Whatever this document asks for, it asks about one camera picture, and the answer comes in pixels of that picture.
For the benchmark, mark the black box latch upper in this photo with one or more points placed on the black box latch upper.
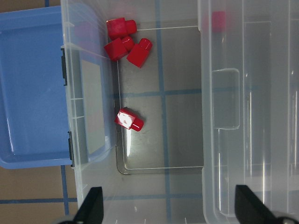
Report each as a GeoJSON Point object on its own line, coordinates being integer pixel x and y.
{"type": "Point", "coordinates": [63, 63]}

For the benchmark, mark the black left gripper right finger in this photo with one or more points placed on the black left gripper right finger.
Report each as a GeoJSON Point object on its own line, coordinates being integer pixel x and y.
{"type": "Point", "coordinates": [249, 209]}

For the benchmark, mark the black box latch lower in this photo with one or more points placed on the black box latch lower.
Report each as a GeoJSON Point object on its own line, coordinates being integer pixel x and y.
{"type": "Point", "coordinates": [71, 154]}

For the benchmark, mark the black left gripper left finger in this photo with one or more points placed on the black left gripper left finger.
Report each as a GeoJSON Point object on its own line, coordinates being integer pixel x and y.
{"type": "Point", "coordinates": [91, 210]}

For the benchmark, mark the black box latch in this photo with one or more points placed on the black box latch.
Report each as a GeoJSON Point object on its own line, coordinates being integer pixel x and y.
{"type": "Point", "coordinates": [71, 154]}
{"type": "Point", "coordinates": [63, 63]}

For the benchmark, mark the blue plastic tray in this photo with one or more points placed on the blue plastic tray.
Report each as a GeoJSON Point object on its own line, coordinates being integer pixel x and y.
{"type": "Point", "coordinates": [34, 128]}

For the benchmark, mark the red block middle cluster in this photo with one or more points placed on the red block middle cluster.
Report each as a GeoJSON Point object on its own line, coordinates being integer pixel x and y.
{"type": "Point", "coordinates": [119, 48]}

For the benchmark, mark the clear plastic storage box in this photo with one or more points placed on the clear plastic storage box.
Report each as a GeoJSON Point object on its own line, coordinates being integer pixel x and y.
{"type": "Point", "coordinates": [152, 176]}

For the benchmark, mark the clear plastic box lid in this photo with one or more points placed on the clear plastic box lid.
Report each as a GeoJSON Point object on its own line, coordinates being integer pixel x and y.
{"type": "Point", "coordinates": [250, 106]}

